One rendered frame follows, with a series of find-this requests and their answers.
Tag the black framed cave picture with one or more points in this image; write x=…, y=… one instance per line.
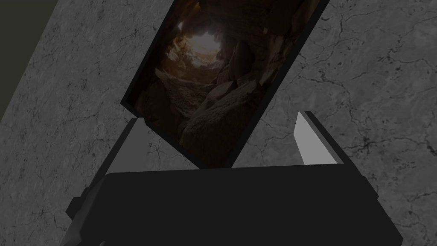
x=218, y=75

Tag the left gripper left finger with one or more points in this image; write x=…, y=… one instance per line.
x=131, y=150

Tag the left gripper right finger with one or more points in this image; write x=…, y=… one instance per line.
x=314, y=145

